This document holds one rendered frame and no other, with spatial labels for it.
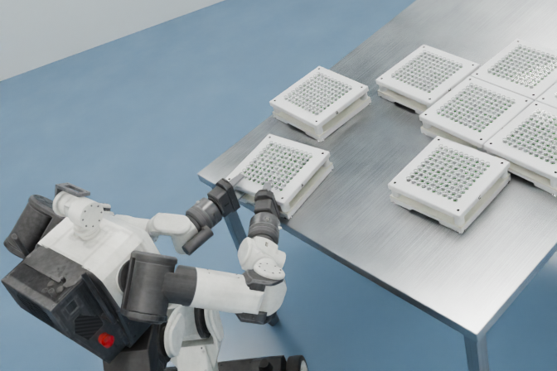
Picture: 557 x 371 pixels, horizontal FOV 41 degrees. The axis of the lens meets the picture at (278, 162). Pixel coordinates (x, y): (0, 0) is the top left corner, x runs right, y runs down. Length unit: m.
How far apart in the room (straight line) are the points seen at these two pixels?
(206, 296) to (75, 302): 0.30
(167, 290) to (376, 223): 0.72
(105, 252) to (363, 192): 0.84
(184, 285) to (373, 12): 3.29
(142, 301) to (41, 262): 0.30
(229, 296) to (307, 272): 1.49
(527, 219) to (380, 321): 1.03
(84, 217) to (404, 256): 0.85
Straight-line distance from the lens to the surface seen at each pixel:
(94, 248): 1.80
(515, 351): 2.86
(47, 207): 1.98
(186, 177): 3.86
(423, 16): 3.00
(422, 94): 2.46
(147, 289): 1.68
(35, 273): 1.84
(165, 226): 2.17
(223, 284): 1.72
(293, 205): 2.23
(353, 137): 2.45
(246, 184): 2.29
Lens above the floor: 2.37
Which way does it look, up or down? 39 degrees down
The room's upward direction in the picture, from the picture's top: 18 degrees counter-clockwise
